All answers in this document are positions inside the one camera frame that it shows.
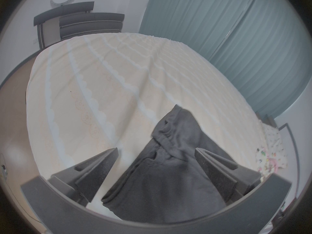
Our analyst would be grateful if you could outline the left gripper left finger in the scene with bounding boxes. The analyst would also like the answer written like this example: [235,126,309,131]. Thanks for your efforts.
[47,148,119,203]

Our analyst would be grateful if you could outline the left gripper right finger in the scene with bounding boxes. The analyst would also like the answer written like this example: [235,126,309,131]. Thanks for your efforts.
[195,148,261,202]

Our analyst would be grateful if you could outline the black T-shirt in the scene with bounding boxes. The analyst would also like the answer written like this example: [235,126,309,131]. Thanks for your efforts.
[101,104,240,224]

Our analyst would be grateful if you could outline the bed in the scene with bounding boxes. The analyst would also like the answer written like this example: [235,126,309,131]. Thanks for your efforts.
[26,32,301,220]

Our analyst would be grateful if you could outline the white printed garment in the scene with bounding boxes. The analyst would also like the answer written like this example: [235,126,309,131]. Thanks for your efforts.
[255,147,271,183]

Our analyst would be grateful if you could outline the pink garment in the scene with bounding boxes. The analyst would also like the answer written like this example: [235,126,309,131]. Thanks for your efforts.
[267,155,280,173]

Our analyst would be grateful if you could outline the white printed pillow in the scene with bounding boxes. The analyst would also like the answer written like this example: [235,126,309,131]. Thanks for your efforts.
[264,125,288,169]

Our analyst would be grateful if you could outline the grey bedside table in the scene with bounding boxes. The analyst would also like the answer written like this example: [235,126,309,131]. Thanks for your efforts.
[255,112,277,129]

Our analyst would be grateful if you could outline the blue-green curtain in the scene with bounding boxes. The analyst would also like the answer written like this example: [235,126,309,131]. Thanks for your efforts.
[138,0,312,118]

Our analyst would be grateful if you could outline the black chest of drawers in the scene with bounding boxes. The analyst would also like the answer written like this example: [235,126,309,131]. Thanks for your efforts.
[33,1,125,50]

